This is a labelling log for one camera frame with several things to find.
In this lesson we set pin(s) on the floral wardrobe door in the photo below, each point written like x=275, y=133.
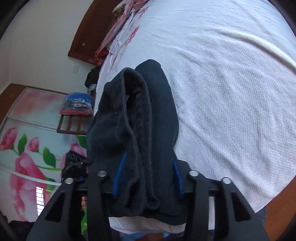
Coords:
x=32, y=151

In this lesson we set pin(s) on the red checkered quilt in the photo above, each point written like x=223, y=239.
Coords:
x=122, y=12

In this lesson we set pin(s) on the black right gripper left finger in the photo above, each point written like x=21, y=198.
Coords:
x=78, y=210

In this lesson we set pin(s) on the dark navy pants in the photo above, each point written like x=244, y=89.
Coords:
x=132, y=138

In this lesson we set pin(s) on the plastic bag of clothes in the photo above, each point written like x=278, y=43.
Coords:
x=77, y=103

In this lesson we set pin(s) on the black clothes pile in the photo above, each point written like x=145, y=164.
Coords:
x=92, y=79

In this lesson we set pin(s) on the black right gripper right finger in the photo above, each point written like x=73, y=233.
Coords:
x=234, y=217

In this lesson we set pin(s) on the white wall switch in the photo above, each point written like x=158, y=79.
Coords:
x=76, y=69

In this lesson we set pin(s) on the dark wooden headboard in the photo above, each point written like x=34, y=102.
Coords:
x=92, y=30

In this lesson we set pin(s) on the white floral bed sheet mattress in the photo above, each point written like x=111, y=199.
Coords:
x=231, y=69

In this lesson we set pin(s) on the wooden chair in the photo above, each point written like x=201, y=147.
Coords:
x=74, y=124

